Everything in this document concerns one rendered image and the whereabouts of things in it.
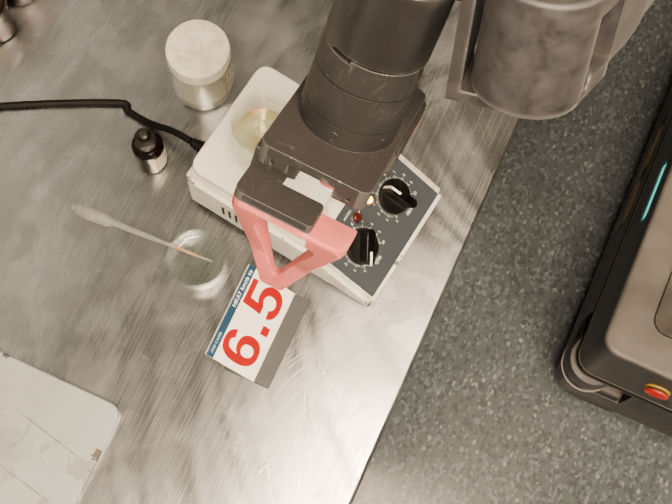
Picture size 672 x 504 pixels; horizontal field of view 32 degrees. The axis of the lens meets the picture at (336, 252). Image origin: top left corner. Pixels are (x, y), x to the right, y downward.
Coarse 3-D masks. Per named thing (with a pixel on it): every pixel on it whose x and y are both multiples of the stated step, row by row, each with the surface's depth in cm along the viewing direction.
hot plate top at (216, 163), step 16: (256, 80) 105; (272, 80) 105; (288, 80) 105; (240, 96) 105; (288, 96) 105; (224, 128) 104; (208, 144) 103; (224, 144) 103; (208, 160) 103; (224, 160) 103; (208, 176) 103; (224, 176) 103; (240, 176) 103; (304, 176) 103; (224, 192) 103; (304, 192) 102; (320, 192) 103
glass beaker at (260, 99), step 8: (248, 96) 97; (256, 96) 97; (264, 96) 98; (272, 96) 97; (240, 104) 97; (248, 104) 98; (256, 104) 99; (264, 104) 99; (272, 104) 99; (280, 104) 98; (232, 112) 97; (240, 112) 98; (232, 120) 97; (232, 128) 97; (232, 136) 96; (240, 144) 96; (240, 152) 99; (248, 152) 97; (240, 160) 101; (248, 160) 99
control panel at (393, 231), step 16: (400, 160) 107; (384, 176) 106; (400, 176) 107; (416, 176) 108; (416, 192) 108; (432, 192) 109; (352, 208) 105; (368, 208) 106; (416, 208) 108; (352, 224) 105; (368, 224) 106; (384, 224) 107; (400, 224) 107; (416, 224) 108; (384, 240) 107; (400, 240) 107; (384, 256) 107; (352, 272) 105; (368, 272) 106; (384, 272) 107; (368, 288) 106
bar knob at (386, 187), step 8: (384, 184) 106; (392, 184) 106; (400, 184) 107; (384, 192) 106; (392, 192) 105; (400, 192) 105; (408, 192) 107; (384, 200) 106; (392, 200) 106; (400, 200) 105; (408, 200) 106; (416, 200) 106; (384, 208) 106; (392, 208) 106; (400, 208) 107
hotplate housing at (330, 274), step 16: (192, 144) 109; (192, 176) 104; (192, 192) 107; (208, 192) 105; (208, 208) 109; (224, 208) 106; (336, 208) 104; (432, 208) 109; (240, 224) 108; (272, 224) 103; (272, 240) 106; (288, 240) 104; (304, 240) 103; (288, 256) 108; (400, 256) 108; (320, 272) 106; (336, 272) 105; (352, 288) 106; (368, 304) 108
